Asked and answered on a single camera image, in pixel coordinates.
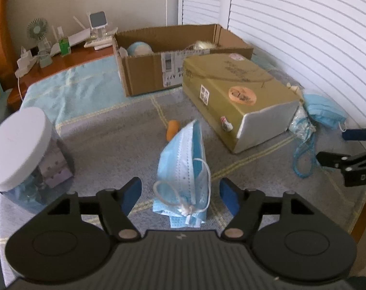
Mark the small orange soft toy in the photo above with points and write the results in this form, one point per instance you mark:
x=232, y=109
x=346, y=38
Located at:
x=172, y=129

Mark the wooden nightstand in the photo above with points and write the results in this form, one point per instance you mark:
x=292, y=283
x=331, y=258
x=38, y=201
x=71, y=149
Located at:
x=71, y=63

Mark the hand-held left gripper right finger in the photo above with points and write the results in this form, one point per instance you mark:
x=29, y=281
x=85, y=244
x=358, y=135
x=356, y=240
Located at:
x=229, y=196

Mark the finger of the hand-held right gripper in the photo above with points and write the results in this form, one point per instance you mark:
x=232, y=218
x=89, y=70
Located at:
x=331, y=158
x=355, y=135

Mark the blue mask loops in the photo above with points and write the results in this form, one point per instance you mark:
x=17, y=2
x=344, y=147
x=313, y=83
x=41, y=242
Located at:
x=183, y=169

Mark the stack of blue face masks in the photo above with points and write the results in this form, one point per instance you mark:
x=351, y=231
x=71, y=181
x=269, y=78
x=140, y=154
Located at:
x=321, y=110

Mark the white power strip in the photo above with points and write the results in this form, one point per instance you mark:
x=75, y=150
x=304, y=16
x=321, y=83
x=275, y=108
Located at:
x=26, y=63

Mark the round blue plush toy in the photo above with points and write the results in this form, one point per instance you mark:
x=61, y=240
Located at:
x=139, y=49

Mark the white remote control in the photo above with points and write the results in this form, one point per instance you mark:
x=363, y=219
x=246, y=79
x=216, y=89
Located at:
x=100, y=44

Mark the light blue towel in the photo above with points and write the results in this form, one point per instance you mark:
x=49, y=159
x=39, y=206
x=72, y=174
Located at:
x=89, y=87

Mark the green spray bottle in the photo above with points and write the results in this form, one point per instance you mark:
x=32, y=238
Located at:
x=63, y=45

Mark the small screen on stand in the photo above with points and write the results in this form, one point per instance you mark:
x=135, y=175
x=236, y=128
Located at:
x=98, y=21

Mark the narrow white louvered door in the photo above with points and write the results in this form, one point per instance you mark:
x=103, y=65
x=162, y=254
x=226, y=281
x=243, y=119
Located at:
x=201, y=0

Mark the clear jar with white lid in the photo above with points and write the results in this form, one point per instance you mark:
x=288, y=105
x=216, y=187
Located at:
x=23, y=145

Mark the wooden headboard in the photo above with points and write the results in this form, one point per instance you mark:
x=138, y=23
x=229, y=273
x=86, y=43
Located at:
x=0, y=30

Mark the white router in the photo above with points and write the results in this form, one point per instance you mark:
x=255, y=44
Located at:
x=79, y=37

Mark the wide white louvered door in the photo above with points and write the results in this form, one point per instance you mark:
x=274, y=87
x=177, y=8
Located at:
x=306, y=36

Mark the brown cardboard box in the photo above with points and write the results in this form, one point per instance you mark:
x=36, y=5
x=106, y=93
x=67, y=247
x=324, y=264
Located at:
x=143, y=72

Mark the small green desk fan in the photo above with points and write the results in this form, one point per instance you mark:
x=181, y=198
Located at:
x=37, y=30

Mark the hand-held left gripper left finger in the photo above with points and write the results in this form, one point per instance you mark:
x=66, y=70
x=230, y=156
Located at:
x=131, y=195

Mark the gold tissue pack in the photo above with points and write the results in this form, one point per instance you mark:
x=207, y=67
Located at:
x=231, y=96

